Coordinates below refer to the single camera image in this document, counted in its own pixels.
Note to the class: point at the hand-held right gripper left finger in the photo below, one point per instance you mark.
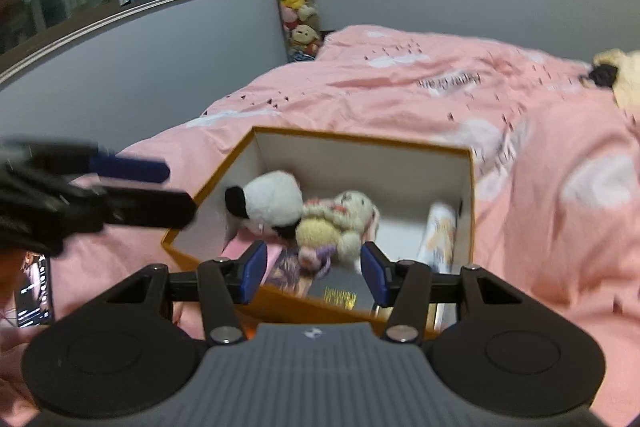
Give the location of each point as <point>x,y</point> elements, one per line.
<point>253,269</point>

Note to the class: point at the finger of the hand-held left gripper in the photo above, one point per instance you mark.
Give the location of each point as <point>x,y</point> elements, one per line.
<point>150,208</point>
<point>130,168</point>

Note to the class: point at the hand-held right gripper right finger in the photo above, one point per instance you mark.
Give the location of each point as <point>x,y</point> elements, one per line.
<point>375,272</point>

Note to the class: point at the small pink box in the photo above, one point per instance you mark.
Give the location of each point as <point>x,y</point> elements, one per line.
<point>275,264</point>

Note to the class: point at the dark patterned small box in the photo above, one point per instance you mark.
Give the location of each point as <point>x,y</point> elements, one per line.
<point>290,274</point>

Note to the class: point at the dark grey box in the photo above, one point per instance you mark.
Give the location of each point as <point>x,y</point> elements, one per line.
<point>340,288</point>

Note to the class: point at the orange cardboard box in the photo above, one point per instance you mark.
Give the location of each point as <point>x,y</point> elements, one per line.
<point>300,310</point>

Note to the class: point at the cream bunny plush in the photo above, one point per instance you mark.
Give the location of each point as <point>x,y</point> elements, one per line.
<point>345,209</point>

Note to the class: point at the black white panda plush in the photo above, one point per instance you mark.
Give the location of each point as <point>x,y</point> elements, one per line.
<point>270,198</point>

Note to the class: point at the white printed pack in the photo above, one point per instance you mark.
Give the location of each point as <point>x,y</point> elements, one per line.
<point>442,232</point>

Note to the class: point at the black smartphone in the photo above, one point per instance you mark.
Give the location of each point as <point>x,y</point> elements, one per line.
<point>35,297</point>

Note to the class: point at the pink printed blanket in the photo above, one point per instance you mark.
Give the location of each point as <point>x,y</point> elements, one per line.
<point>550,232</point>

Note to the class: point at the cream plush toy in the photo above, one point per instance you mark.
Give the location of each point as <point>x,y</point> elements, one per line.
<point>622,77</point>

